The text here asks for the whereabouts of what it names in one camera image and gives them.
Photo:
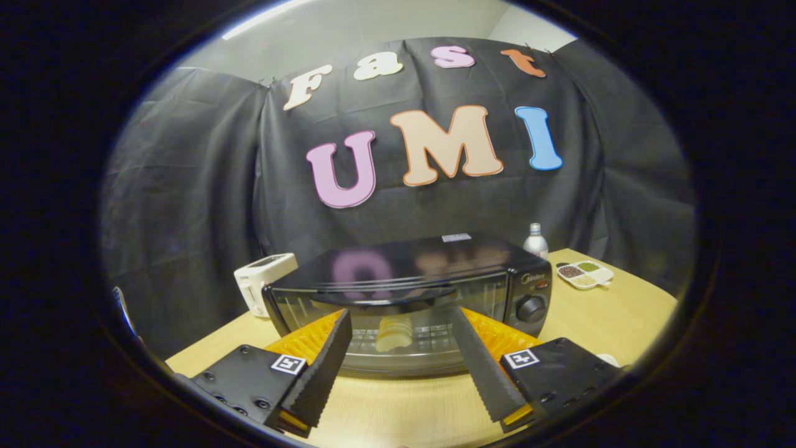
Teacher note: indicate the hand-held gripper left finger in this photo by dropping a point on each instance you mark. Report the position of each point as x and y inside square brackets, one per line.
[323, 373]

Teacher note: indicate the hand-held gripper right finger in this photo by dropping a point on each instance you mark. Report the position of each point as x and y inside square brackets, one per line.
[482, 373]

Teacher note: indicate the yellow ridged bread roll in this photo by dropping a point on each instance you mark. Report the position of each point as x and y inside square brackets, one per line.
[393, 334]

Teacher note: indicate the black toaster oven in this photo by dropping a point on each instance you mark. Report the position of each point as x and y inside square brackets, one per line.
[410, 261]

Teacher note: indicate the white pop-up toaster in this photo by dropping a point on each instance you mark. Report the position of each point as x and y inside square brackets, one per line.
[255, 280]

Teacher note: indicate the white plate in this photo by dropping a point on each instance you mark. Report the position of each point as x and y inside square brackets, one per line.
[608, 359]

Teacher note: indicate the silver bottle with pink label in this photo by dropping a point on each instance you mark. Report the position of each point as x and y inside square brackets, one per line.
[535, 242]

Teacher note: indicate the white divided dish with grains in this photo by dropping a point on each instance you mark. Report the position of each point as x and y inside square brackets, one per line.
[584, 275]

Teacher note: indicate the smartphone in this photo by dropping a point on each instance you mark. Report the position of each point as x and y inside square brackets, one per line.
[123, 311]

